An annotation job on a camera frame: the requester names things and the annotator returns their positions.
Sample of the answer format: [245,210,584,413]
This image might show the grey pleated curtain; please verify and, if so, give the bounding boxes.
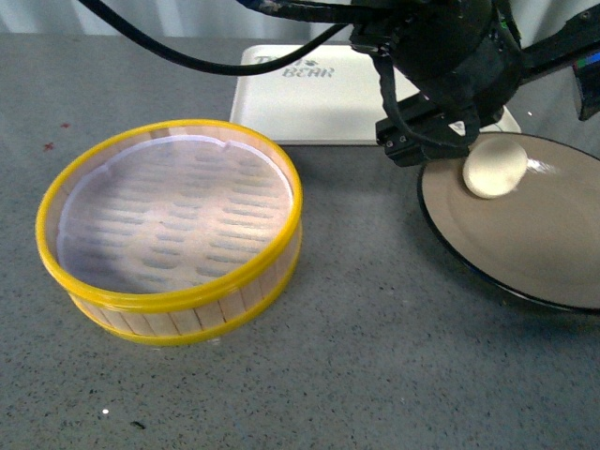
[1,0,328,42]

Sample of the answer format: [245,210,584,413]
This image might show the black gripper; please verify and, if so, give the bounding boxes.
[351,1,522,167]

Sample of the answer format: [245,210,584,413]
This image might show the black cable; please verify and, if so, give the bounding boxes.
[77,0,351,77]

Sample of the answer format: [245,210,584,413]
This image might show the white steamer liner paper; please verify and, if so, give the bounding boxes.
[57,136,293,293]

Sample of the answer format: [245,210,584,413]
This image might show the tan plate with black rim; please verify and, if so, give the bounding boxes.
[418,132,599,313]

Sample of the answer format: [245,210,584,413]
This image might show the cream bear tray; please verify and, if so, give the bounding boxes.
[229,44,522,146]

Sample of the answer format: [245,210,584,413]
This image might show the white round bun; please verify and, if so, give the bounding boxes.
[462,137,528,199]

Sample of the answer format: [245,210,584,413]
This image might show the yellow-rimmed bamboo steamer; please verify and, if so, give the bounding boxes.
[36,119,303,345]

